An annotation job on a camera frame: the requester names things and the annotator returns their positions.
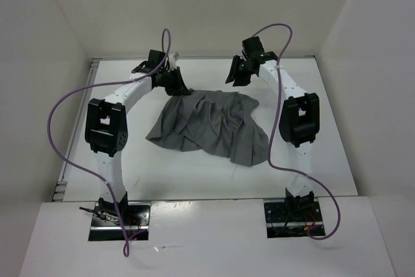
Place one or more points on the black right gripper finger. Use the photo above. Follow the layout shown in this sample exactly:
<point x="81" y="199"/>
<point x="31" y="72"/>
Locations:
<point x="242" y="80"/>
<point x="233" y="68"/>

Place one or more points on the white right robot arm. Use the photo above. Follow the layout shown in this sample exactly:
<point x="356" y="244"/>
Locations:
<point x="299" y="121"/>

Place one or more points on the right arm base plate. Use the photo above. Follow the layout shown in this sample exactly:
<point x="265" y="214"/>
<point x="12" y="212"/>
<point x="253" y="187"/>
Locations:
<point x="281" y="223"/>

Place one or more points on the grey pleated skirt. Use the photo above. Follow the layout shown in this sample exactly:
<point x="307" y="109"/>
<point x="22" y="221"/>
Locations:
<point x="217" y="122"/>

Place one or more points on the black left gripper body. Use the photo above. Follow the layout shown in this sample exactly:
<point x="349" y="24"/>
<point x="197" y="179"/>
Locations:
<point x="165" y="79"/>

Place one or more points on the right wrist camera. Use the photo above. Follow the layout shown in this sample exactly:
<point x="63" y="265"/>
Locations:
<point x="253" y="49"/>

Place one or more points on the aluminium table frame rail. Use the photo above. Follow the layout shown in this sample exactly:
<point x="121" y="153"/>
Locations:
<point x="61" y="184"/>

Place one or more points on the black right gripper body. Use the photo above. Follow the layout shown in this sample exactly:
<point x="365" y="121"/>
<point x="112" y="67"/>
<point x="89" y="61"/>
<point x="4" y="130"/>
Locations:
<point x="243" y="69"/>

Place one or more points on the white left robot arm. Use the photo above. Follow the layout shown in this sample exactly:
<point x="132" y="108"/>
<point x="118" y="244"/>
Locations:
<point x="107" y="131"/>

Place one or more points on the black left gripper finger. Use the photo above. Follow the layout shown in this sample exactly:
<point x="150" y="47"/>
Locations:
<point x="172" y="91"/>
<point x="180" y="84"/>

